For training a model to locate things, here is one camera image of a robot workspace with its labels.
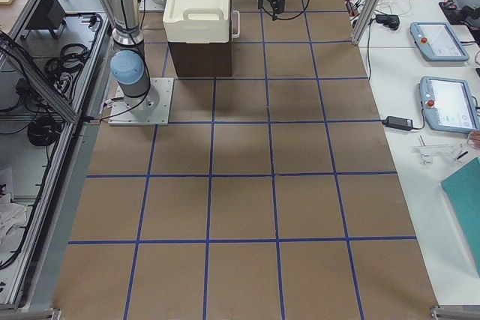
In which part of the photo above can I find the teach pendant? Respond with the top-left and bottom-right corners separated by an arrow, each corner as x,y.
419,76 -> 479,133
409,22 -> 470,61

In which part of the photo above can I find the dark wooden drawer box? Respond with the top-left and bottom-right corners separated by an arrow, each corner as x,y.
163,9 -> 233,78

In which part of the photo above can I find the upper teach pendant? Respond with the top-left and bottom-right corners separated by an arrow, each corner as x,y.
409,22 -> 470,61

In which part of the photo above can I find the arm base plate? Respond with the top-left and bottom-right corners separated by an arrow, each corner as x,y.
107,77 -> 175,126

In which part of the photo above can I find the white plastic tray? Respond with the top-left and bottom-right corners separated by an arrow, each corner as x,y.
163,0 -> 230,43

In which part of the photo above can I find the black power adapter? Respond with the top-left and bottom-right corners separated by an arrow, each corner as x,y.
382,116 -> 414,131

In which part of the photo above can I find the lower teach pendant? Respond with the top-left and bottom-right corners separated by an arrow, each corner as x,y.
419,76 -> 479,133

